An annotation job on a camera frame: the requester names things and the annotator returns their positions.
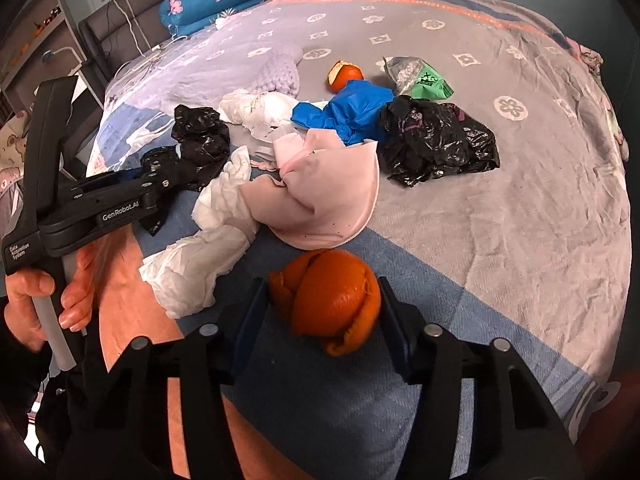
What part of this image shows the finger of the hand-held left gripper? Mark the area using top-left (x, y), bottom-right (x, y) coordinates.
top-left (69, 151), bottom-right (184, 199)
top-left (139, 194), bottom-right (174, 237)

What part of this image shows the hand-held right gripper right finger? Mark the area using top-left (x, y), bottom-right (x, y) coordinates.
top-left (377, 277), bottom-right (586, 480)

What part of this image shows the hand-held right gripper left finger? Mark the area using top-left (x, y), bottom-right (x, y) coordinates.
top-left (60, 277), bottom-right (273, 480)

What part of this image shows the small black plastic bag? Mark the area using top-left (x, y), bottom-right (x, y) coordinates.
top-left (171, 104), bottom-right (232, 192)

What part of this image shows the orange peel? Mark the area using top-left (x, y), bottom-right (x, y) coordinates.
top-left (268, 249), bottom-right (383, 358)

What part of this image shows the white foam fruit net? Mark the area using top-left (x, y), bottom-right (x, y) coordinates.
top-left (252, 42), bottom-right (306, 98)

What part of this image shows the blue plastic glove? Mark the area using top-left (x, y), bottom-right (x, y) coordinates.
top-left (291, 80), bottom-right (401, 146)

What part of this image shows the person's left hand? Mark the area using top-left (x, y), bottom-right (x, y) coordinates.
top-left (2, 249), bottom-right (98, 354)

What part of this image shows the cartoon printed cloth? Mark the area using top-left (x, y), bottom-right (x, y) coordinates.
top-left (0, 125), bottom-right (26, 211)

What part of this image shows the long crumpled white tissue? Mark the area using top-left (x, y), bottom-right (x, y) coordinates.
top-left (139, 145), bottom-right (261, 318)

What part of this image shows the small crumpled white tissue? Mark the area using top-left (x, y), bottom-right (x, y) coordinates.
top-left (217, 87), bottom-right (301, 141)

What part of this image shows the pink cloth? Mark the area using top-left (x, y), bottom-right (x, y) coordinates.
top-left (240, 127), bottom-right (381, 251)

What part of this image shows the white gooseneck lamp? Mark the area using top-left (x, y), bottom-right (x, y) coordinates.
top-left (42, 46), bottom-right (86, 68)

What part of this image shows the grey bed headboard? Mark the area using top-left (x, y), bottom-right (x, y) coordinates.
top-left (77, 0), bottom-right (171, 86)

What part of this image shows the grey printed bed blanket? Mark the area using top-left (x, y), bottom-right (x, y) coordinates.
top-left (85, 0), bottom-right (633, 480)

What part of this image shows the white shelf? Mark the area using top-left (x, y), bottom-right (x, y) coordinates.
top-left (0, 0), bottom-right (86, 111)

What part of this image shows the blue floral folded quilt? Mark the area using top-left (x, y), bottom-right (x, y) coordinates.
top-left (159, 0), bottom-right (271, 38)

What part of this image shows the large crumpled black plastic bag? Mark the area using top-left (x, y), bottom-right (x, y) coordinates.
top-left (380, 95), bottom-right (501, 188)

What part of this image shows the partly peeled tangerine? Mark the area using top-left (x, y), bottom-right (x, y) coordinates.
top-left (327, 60), bottom-right (366, 93)

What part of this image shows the green snack packet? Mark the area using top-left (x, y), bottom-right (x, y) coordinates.
top-left (382, 56), bottom-right (455, 101)

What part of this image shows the pink printed sheet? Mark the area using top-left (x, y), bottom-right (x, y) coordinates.
top-left (575, 42), bottom-right (631, 161)

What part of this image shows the white charging cable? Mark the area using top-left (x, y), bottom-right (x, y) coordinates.
top-left (112, 0), bottom-right (161, 61)

